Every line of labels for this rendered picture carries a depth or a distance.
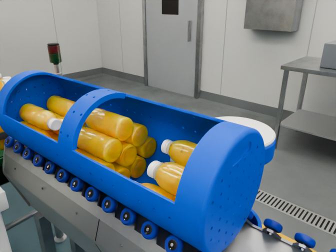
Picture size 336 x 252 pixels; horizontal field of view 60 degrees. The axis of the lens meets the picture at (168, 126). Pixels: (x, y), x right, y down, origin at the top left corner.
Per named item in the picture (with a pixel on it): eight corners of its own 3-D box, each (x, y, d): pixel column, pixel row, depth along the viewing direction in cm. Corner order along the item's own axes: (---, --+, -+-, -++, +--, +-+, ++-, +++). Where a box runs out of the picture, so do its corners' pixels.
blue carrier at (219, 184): (200, 285, 59) (203, 167, 47) (7, 153, 110) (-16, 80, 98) (259, 208, 79) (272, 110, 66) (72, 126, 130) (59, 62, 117)
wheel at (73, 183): (82, 180, 86) (86, 181, 88) (73, 173, 89) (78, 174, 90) (74, 193, 86) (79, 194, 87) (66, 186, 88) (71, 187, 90)
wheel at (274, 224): (279, 230, 68) (282, 223, 69) (261, 222, 71) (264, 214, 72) (281, 235, 72) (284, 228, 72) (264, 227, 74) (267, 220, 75)
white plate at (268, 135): (206, 148, 93) (206, 152, 94) (290, 145, 95) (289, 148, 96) (192, 117, 118) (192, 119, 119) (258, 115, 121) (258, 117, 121)
